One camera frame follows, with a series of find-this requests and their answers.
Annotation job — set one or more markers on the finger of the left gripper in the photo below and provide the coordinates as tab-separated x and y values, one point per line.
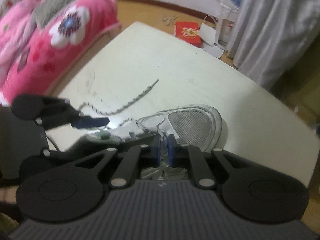
86	122

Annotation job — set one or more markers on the white water dispenser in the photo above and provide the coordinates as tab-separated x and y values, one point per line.
226	19

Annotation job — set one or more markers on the white mint sneaker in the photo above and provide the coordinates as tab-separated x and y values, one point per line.
196	125

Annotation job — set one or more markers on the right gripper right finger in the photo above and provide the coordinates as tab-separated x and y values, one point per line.
192	159

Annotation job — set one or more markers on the person's left hand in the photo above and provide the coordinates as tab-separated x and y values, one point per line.
8	194

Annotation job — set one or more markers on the red gift box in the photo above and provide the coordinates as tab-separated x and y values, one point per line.
188	32

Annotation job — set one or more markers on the white black speckled shoelace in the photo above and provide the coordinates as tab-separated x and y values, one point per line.
78	144

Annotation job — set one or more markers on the white paper bag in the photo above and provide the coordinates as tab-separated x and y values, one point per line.
207	33

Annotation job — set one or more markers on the grey curtain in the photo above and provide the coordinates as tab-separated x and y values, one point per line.
270	36

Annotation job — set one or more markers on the grey knitted cloth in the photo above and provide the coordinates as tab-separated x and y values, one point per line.
46	10

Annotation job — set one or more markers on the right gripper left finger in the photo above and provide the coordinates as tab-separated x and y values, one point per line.
134	156

